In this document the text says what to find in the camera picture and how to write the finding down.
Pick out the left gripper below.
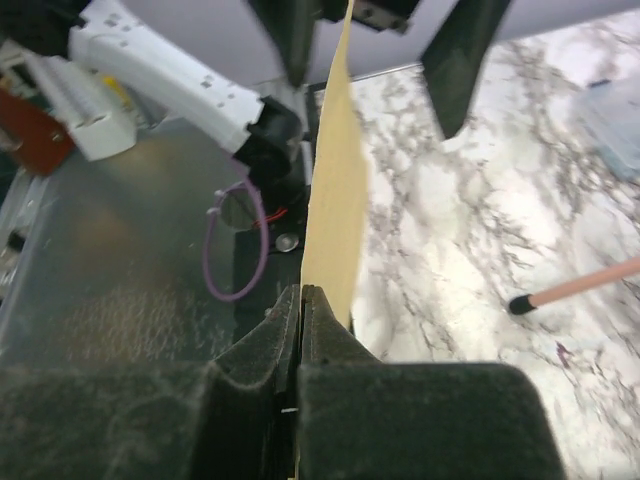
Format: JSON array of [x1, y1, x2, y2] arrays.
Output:
[[247, 0, 511, 139]]

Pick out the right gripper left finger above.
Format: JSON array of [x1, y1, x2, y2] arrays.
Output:
[[1, 286, 300, 479]]

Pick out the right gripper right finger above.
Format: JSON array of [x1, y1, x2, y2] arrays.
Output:
[[297, 286, 565, 479]]

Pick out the yellow sheet music page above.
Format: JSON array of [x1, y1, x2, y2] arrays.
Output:
[[301, 1, 368, 328]]

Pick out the pink music stand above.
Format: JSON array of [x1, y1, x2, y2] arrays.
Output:
[[507, 256, 639, 315]]

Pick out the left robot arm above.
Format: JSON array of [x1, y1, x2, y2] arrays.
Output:
[[1, 1, 509, 190]]

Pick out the clear plastic parts box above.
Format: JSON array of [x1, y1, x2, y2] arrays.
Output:
[[573, 74, 639, 182]]

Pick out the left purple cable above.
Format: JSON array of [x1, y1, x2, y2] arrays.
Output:
[[202, 154, 269, 304]]

